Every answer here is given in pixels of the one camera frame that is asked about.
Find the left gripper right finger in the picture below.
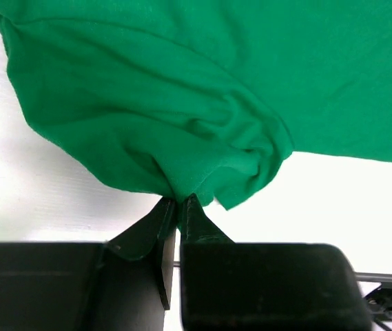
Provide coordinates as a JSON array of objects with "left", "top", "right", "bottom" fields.
[{"left": 180, "top": 195, "right": 372, "bottom": 331}]

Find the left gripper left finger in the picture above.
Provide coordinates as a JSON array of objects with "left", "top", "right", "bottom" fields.
[{"left": 0, "top": 198, "right": 176, "bottom": 330}]

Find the green t shirt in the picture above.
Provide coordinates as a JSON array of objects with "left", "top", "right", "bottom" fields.
[{"left": 0, "top": 1, "right": 392, "bottom": 209}]

